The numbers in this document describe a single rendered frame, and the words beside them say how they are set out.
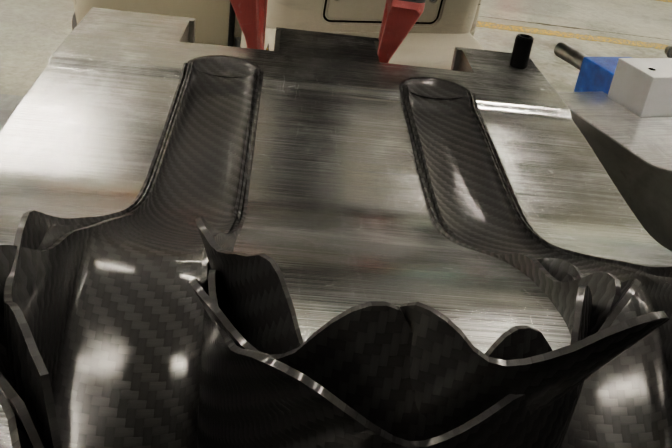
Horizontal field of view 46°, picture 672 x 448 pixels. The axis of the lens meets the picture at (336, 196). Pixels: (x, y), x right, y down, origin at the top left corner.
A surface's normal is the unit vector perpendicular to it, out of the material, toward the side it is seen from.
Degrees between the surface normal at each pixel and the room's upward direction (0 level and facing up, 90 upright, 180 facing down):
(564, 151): 3
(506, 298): 11
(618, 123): 0
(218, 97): 1
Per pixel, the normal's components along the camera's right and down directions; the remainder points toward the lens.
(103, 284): 0.39, -0.63
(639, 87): -0.94, 0.06
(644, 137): 0.12, -0.87
